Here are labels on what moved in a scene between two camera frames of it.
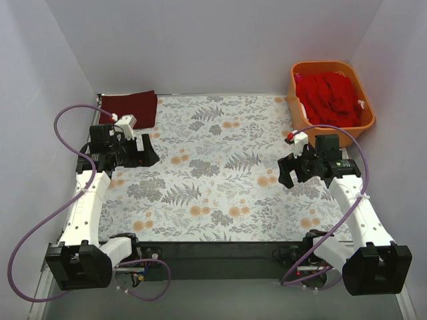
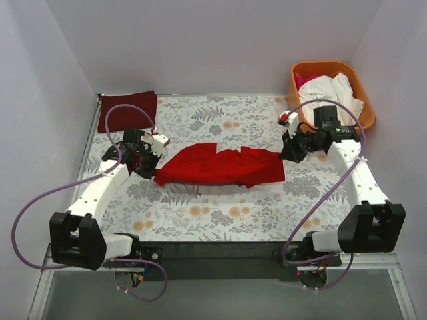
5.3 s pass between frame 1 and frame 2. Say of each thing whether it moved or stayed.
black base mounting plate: stayed
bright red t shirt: moved
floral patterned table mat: stayed
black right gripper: moved
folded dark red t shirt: stayed
